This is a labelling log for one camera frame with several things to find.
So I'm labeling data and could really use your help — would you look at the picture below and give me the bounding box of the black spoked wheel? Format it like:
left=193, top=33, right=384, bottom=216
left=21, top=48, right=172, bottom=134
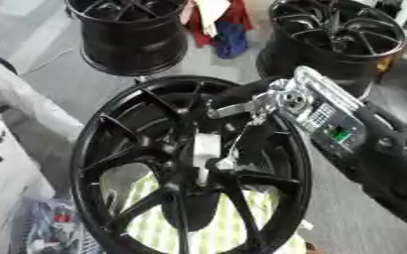
left=68, top=74, right=315, bottom=254

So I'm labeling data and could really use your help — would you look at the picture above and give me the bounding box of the white cloth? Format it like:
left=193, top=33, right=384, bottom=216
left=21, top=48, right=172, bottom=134
left=179, top=0, right=233, bottom=38

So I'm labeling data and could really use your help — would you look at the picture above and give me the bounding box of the blue cloth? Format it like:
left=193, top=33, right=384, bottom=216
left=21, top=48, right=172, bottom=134
left=211, top=21, right=251, bottom=61

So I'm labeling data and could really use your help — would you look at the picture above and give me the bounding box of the black wheel rim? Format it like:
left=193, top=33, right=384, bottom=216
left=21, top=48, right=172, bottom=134
left=253, top=0, right=407, bottom=101
left=63, top=0, right=192, bottom=77

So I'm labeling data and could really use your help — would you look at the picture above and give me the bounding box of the printed plastic bag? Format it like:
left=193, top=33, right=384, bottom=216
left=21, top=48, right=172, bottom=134
left=7, top=197, right=101, bottom=254

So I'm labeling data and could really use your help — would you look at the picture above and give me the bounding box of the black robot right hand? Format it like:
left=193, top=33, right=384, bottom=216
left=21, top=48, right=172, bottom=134
left=203, top=77, right=293, bottom=173

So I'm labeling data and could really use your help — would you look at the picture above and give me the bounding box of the grey fabric cover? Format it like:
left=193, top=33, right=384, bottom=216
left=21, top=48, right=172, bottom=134
left=0, top=53, right=89, bottom=199

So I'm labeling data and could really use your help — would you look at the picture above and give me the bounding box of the red cloth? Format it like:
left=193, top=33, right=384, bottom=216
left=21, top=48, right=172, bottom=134
left=184, top=0, right=256, bottom=50

